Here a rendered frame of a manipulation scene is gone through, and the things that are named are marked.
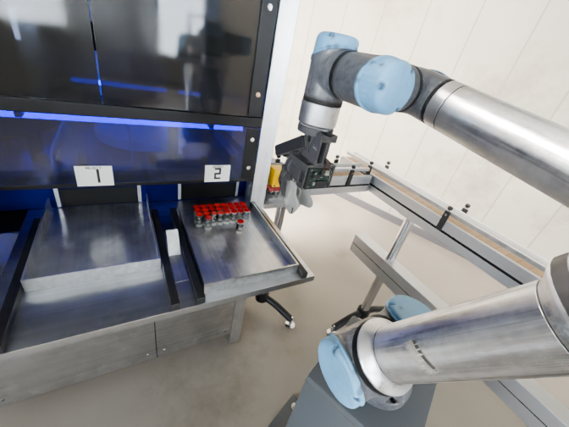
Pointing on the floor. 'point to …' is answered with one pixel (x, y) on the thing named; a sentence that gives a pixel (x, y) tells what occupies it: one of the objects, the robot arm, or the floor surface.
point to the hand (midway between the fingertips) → (290, 207)
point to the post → (282, 33)
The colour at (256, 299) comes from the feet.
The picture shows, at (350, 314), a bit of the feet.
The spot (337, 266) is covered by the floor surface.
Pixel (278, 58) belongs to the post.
